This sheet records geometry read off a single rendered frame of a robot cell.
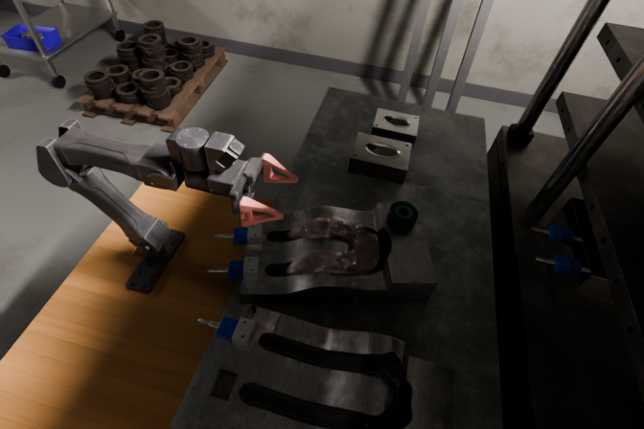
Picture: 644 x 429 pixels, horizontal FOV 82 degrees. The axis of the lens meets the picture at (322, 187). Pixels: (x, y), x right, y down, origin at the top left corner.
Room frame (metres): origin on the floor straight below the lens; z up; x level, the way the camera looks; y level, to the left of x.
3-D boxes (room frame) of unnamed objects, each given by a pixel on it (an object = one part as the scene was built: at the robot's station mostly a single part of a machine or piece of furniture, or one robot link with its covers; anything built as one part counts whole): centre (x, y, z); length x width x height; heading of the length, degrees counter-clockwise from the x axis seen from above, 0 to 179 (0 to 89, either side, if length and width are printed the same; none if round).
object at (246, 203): (0.43, 0.11, 1.20); 0.09 x 0.07 x 0.07; 80
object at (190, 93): (2.53, 1.36, 0.20); 1.07 x 0.74 x 0.39; 170
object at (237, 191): (0.48, 0.17, 1.20); 0.10 x 0.07 x 0.07; 170
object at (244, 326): (0.32, 0.19, 0.89); 0.13 x 0.05 x 0.05; 79
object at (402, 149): (1.00, -0.20, 0.83); 0.20 x 0.15 x 0.07; 79
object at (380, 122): (1.19, -0.27, 0.83); 0.17 x 0.13 x 0.06; 79
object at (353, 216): (0.57, -0.05, 0.85); 0.50 x 0.26 x 0.11; 96
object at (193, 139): (0.50, 0.27, 1.24); 0.12 x 0.09 x 0.12; 80
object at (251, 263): (0.48, 0.21, 0.85); 0.13 x 0.05 x 0.05; 96
